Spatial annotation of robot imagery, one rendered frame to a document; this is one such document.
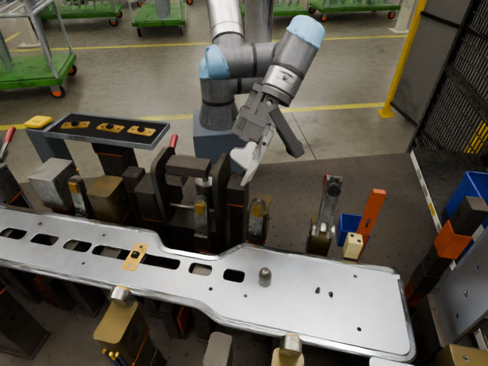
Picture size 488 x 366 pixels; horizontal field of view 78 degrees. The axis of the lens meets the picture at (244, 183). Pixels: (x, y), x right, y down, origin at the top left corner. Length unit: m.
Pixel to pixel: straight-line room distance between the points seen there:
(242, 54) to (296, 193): 0.86
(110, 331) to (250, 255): 0.36
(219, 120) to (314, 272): 0.59
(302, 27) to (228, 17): 0.18
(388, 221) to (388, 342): 0.75
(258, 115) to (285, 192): 0.83
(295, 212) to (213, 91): 0.63
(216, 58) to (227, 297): 0.54
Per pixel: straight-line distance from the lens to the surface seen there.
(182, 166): 0.78
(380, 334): 0.76
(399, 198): 1.55
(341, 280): 0.80
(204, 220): 0.83
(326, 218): 0.78
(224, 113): 1.07
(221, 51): 0.72
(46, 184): 1.02
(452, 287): 0.80
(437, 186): 1.12
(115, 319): 0.72
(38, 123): 1.21
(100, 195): 0.93
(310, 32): 0.66
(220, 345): 0.71
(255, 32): 1.01
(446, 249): 0.88
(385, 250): 1.31
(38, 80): 4.44
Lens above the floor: 1.65
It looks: 41 degrees down
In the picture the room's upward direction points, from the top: straight up
